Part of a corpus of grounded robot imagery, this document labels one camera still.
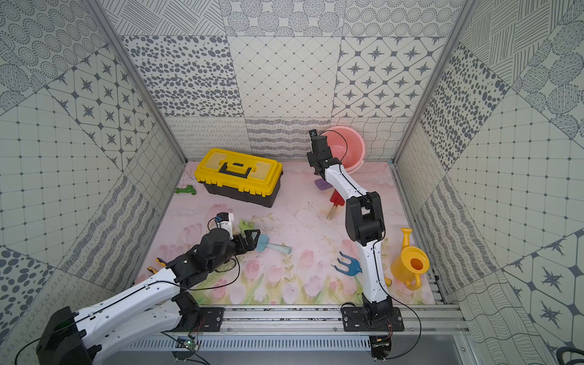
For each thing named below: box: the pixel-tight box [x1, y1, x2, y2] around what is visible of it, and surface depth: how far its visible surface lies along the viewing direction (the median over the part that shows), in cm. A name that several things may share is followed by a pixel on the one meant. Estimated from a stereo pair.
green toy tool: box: [174, 184, 197, 196], surface depth 109 cm
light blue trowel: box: [256, 234, 292, 255], surface depth 90 cm
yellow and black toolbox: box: [193, 148, 283, 208], surface depth 96 cm
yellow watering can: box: [390, 227, 430, 291], surface depth 78 cm
